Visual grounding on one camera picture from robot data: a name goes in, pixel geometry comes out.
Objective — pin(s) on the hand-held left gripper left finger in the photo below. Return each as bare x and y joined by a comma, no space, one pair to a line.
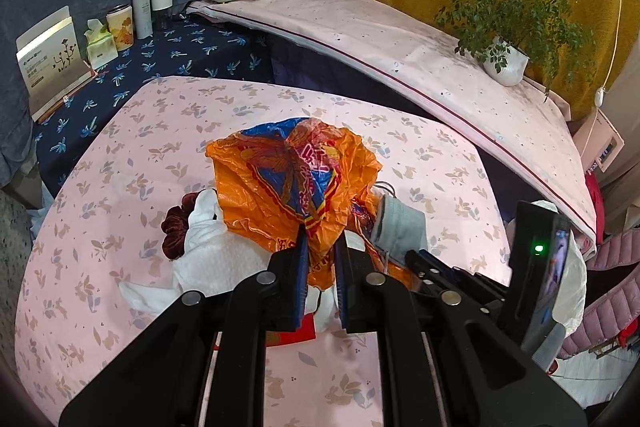
301,277

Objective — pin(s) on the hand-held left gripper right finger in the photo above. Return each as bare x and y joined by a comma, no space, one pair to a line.
341,287

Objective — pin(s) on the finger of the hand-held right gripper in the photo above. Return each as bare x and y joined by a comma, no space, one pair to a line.
430,264

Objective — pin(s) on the trash bin with white liner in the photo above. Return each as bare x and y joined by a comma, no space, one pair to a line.
575,287

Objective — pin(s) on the grey face mask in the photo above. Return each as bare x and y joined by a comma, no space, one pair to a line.
400,227

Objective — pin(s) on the orange plastic bag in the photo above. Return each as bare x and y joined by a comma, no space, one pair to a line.
250,187

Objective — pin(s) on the red paper packet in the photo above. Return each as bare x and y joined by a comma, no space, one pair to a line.
295,334

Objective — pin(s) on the pink puffer jacket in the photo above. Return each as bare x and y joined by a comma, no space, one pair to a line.
610,297

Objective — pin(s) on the white paper towel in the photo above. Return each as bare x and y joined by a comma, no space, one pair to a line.
215,257

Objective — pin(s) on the red cloth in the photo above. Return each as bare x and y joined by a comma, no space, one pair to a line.
595,202

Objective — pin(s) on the dark red scrunchie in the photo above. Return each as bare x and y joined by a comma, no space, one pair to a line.
175,232

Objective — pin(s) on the pink dotted sheet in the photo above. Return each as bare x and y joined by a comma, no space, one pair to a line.
400,57

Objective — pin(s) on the pink rabbit print tablecloth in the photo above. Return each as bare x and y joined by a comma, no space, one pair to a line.
125,157

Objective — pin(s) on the white ribbed plant pot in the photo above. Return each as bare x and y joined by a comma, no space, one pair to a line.
507,64

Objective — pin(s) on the navy floral cloth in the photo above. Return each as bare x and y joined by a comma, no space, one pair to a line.
165,57

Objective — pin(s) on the green tissue pack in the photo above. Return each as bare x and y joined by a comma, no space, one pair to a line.
101,47

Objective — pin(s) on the orange printed tin can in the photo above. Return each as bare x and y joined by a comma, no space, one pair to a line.
121,29

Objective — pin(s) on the white tube bottle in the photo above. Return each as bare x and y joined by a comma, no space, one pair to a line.
142,12

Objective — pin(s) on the open white gift box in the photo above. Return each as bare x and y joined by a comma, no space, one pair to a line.
50,62

